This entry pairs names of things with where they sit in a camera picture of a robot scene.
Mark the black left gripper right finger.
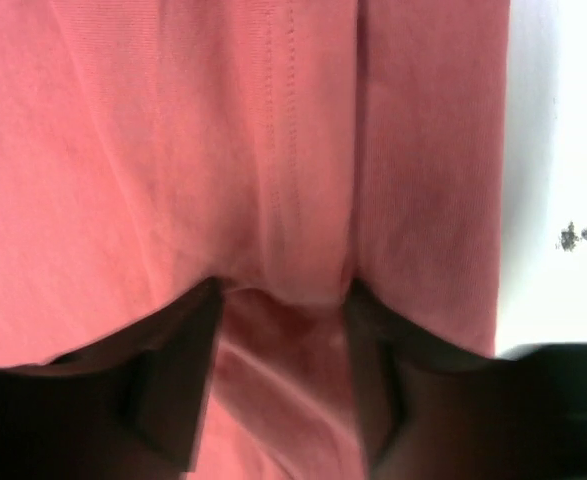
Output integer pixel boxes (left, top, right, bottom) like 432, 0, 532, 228
345, 281, 587, 479

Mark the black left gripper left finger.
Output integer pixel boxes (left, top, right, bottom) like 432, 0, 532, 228
0, 279, 223, 479

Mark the pink red t-shirt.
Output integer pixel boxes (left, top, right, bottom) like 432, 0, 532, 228
0, 1, 509, 479

